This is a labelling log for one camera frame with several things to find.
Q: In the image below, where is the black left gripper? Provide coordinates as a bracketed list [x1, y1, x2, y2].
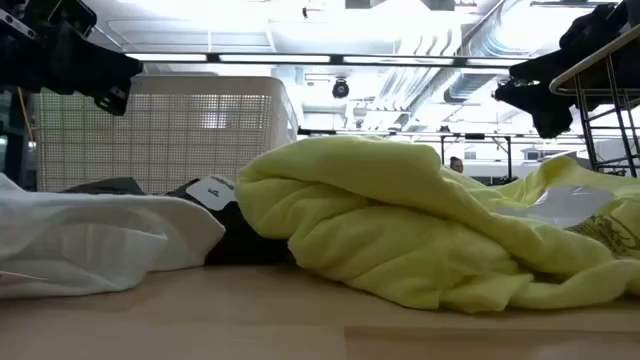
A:
[0, 24, 144, 117]

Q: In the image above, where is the orange hanging cable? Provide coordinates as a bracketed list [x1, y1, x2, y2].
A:
[16, 87, 35, 146]

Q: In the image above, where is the dark grey cloth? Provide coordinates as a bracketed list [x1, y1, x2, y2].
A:
[62, 176, 147, 196]

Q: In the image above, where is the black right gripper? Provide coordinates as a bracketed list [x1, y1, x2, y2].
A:
[492, 3, 630, 140]

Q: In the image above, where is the black cloth with white label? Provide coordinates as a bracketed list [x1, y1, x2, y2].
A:
[164, 174, 296, 266]

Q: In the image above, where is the gold wire basket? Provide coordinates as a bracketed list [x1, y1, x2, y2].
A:
[548, 23, 640, 177]

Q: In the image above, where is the white perforated laundry basket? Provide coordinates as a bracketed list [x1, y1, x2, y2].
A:
[34, 74, 300, 195]

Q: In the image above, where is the yellow-green shirt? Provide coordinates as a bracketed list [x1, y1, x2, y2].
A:
[234, 134, 640, 315]

